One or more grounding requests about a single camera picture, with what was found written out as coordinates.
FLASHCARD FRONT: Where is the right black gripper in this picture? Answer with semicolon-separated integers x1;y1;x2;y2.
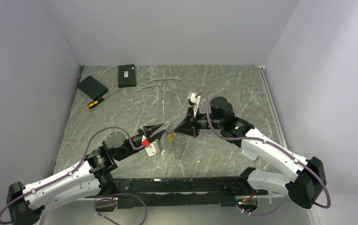
174;106;223;138

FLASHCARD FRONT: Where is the key with yellow tag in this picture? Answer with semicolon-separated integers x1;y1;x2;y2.
168;133;175;140

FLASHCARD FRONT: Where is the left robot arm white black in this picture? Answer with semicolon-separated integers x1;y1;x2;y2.
5;123;165;225

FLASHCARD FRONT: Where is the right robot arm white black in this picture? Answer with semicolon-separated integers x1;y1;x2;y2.
174;93;332;209

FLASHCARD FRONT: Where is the lower silver wrench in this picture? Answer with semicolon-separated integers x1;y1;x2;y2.
135;82;163;91

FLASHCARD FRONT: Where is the silver wrench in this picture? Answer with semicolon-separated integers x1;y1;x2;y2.
135;82;163;91
147;74;184;83

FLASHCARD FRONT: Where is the upper silver wrench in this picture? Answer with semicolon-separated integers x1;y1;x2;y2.
147;74;184;83

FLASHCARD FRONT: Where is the black box with label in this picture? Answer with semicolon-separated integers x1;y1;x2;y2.
118;64;137;89

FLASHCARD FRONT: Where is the yellow black screwdriver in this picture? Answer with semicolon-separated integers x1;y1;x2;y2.
87;89;119;109

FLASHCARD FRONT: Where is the white square plastic lid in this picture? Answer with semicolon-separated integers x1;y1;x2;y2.
241;149;258;161

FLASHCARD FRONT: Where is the flat black square box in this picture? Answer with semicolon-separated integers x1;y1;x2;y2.
77;76;108;100

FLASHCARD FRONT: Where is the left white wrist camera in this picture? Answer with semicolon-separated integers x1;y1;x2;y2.
142;139;162;157

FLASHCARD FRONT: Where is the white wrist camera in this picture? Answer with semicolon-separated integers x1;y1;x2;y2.
142;139;162;157
188;92;201;117

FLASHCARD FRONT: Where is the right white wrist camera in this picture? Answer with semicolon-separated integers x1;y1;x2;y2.
188;92;201;117

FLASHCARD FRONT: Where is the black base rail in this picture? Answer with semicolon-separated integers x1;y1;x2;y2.
84;167;268;209

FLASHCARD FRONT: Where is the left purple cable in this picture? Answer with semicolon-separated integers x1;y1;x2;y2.
0;127;148;225

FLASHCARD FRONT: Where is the purple cable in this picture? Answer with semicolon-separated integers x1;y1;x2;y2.
194;91;332;217
0;127;148;225

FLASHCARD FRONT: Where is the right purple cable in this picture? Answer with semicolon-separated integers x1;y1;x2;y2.
194;91;332;217

